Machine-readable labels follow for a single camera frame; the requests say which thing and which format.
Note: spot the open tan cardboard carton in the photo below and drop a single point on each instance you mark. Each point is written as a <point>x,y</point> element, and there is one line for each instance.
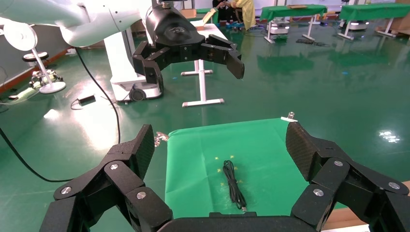
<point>205,20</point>

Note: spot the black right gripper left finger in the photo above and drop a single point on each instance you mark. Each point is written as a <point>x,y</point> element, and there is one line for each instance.
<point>121,179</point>

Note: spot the person in yellow coat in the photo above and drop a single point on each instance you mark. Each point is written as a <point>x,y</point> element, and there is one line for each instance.
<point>248,12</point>

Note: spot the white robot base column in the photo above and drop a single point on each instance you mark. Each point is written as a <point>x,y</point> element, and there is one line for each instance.
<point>123,70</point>

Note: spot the black flat floor device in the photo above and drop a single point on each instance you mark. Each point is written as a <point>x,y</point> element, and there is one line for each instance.
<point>307,41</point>

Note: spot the white round floor stand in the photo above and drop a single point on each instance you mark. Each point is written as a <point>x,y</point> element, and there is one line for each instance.
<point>19,36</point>

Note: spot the small brown cardboard carton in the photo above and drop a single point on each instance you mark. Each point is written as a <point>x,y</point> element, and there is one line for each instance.
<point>189,13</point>

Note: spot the black round stool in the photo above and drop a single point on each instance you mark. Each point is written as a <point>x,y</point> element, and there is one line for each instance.
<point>35,57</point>

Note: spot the black power adapter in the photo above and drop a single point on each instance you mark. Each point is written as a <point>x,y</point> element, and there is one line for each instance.
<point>86,99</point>

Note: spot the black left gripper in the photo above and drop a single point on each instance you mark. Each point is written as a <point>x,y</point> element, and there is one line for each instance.
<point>174,32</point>

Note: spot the white table with legs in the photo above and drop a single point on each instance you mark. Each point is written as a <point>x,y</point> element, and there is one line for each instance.
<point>201,83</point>

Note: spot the green table cloth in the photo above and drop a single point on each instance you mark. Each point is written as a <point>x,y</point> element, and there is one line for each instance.
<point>198,160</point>

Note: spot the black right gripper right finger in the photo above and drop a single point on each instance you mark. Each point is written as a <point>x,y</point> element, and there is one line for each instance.
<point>333,179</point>

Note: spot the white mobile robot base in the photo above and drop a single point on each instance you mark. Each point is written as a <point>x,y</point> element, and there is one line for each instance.
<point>358,25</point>
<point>279,27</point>

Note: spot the person in dark clothes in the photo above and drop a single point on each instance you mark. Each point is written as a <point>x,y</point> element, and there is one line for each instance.
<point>224,12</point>

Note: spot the large brown cardboard carton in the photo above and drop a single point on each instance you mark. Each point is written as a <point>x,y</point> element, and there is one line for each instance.
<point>402,22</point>

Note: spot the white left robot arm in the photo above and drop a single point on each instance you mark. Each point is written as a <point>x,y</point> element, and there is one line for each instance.
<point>96,22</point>

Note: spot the silver metal binder clip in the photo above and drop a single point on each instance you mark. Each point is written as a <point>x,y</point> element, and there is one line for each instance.
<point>160,138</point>
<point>290,119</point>

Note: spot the green cloth covered table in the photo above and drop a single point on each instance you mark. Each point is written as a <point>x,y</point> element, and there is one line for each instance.
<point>374,11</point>
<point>288,12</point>

